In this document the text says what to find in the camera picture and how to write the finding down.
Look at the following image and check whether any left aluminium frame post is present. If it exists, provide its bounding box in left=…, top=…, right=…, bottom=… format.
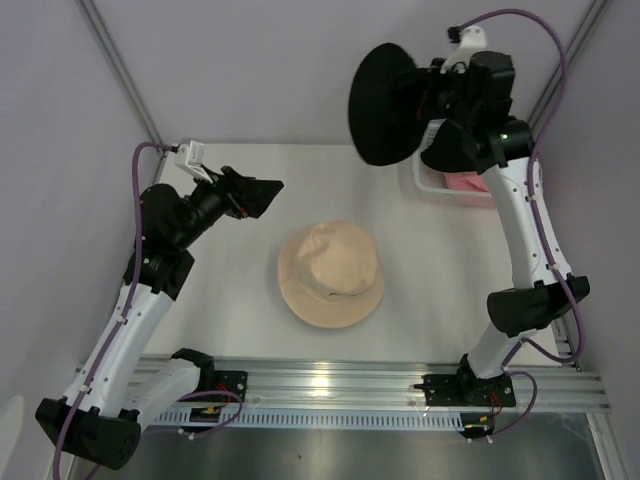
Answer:
left=75, top=0, right=162, bottom=143

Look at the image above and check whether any black bucket hat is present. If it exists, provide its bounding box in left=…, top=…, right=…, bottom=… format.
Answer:
left=348, top=43, right=430, bottom=166

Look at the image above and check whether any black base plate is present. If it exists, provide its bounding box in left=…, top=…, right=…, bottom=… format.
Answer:
left=214, top=370, right=249, bottom=400
left=413, top=374, right=516, bottom=408

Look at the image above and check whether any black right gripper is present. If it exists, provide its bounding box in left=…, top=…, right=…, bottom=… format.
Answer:
left=408, top=58, right=479, bottom=130

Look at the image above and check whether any aluminium frame post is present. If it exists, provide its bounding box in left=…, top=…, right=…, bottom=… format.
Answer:
left=75, top=0, right=162, bottom=143
left=528, top=0, right=612, bottom=133

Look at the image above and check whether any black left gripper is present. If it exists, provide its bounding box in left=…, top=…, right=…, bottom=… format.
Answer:
left=173, top=164, right=282, bottom=249

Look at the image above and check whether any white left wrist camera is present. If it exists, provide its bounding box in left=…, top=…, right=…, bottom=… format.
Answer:
left=171, top=140, right=213, bottom=183

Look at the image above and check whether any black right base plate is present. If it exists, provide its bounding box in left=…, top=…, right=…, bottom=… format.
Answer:
left=413, top=374, right=516, bottom=408

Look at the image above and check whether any aluminium mounting rail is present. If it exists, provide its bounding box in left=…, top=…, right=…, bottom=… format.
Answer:
left=67, top=352, right=614, bottom=414

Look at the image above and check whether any beige bucket hat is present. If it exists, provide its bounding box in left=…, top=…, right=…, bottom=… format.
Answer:
left=277, top=220, right=384, bottom=329

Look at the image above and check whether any white slotted cable duct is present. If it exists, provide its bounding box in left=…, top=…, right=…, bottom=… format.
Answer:
left=152, top=407, right=463, bottom=432

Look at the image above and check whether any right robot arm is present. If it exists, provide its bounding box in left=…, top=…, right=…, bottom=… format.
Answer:
left=417, top=51, right=590, bottom=407

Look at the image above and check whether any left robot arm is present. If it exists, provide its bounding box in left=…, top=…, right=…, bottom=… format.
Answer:
left=35, top=166, right=284, bottom=470

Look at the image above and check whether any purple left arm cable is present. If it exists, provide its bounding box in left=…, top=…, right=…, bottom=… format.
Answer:
left=52, top=142, right=181, bottom=480

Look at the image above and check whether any white plastic basket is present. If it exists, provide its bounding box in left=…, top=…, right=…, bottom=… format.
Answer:
left=410, top=119, right=495, bottom=209

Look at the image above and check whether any right aluminium frame post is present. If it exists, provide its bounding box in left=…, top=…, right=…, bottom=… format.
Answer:
left=528, top=0, right=612, bottom=133

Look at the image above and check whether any pink hat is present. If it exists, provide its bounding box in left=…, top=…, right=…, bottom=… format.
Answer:
left=443, top=172, right=489, bottom=193

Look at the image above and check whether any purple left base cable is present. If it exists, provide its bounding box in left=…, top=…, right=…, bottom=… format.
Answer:
left=177, top=392, right=244, bottom=441

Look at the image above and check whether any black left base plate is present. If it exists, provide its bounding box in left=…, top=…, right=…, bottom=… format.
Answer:
left=214, top=370, right=249, bottom=400

